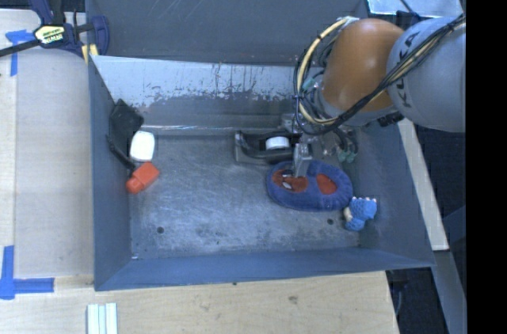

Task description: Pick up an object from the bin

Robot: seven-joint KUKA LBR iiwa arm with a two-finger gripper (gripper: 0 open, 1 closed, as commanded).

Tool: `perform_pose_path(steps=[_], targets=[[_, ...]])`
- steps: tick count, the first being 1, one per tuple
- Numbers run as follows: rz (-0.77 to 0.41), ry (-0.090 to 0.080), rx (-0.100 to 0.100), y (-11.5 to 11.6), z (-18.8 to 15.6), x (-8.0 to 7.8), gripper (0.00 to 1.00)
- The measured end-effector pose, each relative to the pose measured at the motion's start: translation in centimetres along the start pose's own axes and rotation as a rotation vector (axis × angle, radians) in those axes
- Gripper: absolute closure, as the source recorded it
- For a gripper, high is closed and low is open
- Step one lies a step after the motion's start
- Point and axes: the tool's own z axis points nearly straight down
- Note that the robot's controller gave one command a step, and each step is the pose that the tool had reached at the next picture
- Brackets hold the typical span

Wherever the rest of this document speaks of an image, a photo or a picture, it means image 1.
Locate blue toy dinosaur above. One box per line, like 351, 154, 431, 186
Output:
342, 196, 379, 233

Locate black and white tape dispenser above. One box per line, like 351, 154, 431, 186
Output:
234, 129, 303, 165

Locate orange-red block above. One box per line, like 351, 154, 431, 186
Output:
125, 161, 161, 195

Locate black flat tool with handle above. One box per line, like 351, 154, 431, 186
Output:
105, 98, 145, 172

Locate blue slipper with red patches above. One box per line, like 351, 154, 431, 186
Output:
265, 160, 354, 213

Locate white rounded block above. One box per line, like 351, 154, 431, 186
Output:
129, 130, 156, 163

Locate grey metal bin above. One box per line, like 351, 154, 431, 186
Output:
83, 0, 437, 292

